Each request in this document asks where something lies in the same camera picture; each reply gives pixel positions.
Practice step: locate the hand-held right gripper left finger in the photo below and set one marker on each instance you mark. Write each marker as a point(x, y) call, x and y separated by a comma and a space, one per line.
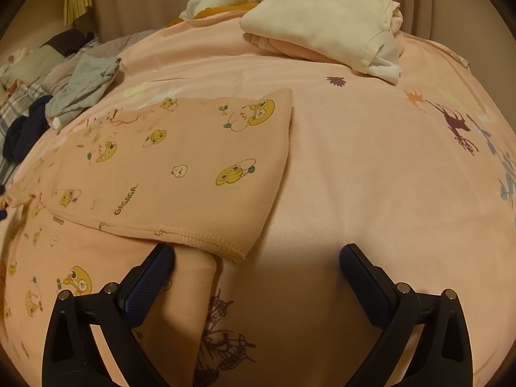
point(150, 280)

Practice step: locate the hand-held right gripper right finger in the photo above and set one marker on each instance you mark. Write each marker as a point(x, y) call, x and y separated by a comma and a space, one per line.
point(363, 280)

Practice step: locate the pink duck-print garment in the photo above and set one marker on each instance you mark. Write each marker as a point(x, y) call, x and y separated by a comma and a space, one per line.
point(181, 193)

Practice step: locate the pink printed bed sheet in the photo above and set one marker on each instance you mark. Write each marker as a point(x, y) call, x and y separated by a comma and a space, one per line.
point(363, 169)

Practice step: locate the navy garment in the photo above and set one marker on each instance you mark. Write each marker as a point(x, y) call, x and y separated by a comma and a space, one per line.
point(28, 129)

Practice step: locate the grey garment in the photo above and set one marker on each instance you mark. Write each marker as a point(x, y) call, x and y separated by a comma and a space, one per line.
point(80, 88)

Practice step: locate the plaid blanket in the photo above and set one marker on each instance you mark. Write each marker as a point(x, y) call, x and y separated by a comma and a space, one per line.
point(16, 103)

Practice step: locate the taupe blanket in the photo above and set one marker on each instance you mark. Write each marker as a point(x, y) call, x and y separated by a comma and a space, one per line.
point(117, 46)

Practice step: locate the pink folded garment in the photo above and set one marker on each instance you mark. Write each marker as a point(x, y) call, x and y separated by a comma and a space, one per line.
point(278, 48)

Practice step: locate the beige pillow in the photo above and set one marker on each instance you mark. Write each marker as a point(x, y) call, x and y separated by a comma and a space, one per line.
point(36, 60)

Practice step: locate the dark brown cloth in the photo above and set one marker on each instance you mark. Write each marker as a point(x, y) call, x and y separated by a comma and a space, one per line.
point(68, 40)

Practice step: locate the cream folded garment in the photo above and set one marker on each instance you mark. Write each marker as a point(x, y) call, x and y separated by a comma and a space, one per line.
point(322, 24)

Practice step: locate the orange cloth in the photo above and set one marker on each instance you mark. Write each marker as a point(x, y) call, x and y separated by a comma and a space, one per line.
point(209, 11)

